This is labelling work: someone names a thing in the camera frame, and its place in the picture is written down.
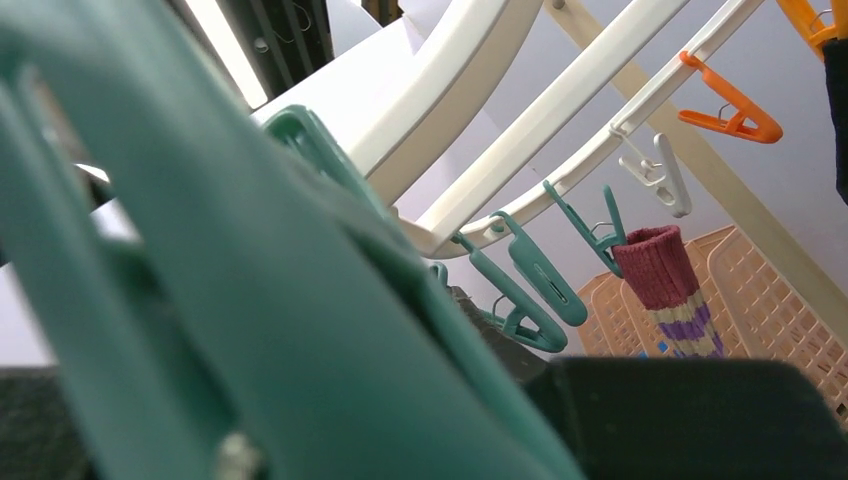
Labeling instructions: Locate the white clothes clip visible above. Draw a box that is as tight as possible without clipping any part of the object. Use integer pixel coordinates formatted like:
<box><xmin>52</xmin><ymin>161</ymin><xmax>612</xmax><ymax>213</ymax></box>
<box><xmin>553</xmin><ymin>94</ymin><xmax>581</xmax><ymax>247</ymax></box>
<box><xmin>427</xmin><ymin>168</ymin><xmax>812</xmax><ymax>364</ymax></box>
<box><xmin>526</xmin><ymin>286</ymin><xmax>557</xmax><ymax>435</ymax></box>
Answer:
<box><xmin>609</xmin><ymin>124</ymin><xmax>692</xmax><ymax>218</ymax></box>

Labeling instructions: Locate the black sock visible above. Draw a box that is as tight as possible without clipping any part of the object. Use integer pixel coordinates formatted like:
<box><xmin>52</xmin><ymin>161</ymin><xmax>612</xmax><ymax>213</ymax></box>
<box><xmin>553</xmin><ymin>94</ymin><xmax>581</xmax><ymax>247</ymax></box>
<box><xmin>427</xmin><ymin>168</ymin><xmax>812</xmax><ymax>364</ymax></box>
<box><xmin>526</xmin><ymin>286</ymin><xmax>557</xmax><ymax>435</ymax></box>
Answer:
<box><xmin>822</xmin><ymin>39</ymin><xmax>847</xmax><ymax>203</ymax></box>

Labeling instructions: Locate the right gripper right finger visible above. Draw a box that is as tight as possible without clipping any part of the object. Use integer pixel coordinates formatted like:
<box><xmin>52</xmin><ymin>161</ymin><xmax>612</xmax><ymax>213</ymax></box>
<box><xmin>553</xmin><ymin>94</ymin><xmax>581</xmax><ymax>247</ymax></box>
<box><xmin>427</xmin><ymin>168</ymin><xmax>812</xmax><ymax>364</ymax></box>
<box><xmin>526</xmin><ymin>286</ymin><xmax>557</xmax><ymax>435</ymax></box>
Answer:
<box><xmin>524</xmin><ymin>357</ymin><xmax>847</xmax><ymax>479</ymax></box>

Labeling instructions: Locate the orange clothes clip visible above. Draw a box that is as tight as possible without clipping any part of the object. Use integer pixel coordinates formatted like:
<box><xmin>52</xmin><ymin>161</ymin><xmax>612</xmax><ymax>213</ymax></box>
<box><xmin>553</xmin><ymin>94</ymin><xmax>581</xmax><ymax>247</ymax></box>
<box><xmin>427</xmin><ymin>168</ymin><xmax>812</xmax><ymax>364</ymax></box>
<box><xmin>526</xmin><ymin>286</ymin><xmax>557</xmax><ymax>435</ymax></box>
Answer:
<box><xmin>677</xmin><ymin>51</ymin><xmax>783</xmax><ymax>144</ymax></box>

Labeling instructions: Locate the peach file organizer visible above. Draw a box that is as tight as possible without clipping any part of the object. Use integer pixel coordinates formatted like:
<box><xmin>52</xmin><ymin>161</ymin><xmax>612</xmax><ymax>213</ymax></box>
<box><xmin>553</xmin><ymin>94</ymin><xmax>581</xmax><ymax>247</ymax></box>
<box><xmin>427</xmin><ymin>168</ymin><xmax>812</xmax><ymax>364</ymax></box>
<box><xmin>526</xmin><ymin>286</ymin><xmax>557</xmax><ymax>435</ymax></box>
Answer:
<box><xmin>577</xmin><ymin>226</ymin><xmax>847</xmax><ymax>426</ymax></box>

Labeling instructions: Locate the wooden hanging rack frame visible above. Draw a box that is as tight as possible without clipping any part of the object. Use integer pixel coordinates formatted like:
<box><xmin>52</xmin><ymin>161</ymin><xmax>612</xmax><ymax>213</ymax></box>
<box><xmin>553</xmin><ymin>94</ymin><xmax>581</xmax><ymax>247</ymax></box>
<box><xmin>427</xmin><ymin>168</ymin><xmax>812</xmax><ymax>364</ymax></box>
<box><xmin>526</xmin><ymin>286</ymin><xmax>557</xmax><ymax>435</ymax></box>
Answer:
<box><xmin>543</xmin><ymin>0</ymin><xmax>848</xmax><ymax>333</ymax></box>

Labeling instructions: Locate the white round clip hanger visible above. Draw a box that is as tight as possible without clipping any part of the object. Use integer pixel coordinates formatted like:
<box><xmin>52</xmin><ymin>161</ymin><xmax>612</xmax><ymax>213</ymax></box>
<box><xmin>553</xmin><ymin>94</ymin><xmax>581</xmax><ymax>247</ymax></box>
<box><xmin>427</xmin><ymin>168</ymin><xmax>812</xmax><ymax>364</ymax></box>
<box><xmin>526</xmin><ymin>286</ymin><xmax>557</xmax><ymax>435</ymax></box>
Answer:
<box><xmin>251</xmin><ymin>0</ymin><xmax>770</xmax><ymax>261</ymax></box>

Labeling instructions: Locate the maroon beige sock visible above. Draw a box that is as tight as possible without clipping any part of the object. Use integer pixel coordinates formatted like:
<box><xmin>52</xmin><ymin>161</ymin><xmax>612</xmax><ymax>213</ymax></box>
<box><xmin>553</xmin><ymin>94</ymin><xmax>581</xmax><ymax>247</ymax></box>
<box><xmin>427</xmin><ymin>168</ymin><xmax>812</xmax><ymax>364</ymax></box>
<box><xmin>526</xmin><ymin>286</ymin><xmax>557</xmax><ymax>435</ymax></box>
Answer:
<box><xmin>612</xmin><ymin>225</ymin><xmax>725</xmax><ymax>358</ymax></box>

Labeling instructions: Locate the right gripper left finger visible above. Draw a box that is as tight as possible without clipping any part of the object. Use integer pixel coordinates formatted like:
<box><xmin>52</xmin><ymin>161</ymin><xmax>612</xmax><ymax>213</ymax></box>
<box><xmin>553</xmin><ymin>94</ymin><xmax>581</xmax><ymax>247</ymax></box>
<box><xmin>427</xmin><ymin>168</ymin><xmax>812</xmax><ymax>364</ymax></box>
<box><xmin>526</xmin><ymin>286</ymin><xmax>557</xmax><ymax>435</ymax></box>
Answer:
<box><xmin>1</xmin><ymin>367</ymin><xmax>93</xmax><ymax>479</ymax></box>

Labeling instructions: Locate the teal clothes clip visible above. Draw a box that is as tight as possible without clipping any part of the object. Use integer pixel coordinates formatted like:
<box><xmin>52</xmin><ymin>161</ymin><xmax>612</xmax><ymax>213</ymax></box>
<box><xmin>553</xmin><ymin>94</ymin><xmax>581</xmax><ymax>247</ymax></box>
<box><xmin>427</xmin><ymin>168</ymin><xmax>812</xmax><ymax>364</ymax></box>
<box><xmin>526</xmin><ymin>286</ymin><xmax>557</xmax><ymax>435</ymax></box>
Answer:
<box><xmin>1</xmin><ymin>1</ymin><xmax>583</xmax><ymax>479</ymax></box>
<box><xmin>542</xmin><ymin>180</ymin><xmax>627</xmax><ymax>278</ymax></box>
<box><xmin>453</xmin><ymin>210</ymin><xmax>590</xmax><ymax>354</ymax></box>

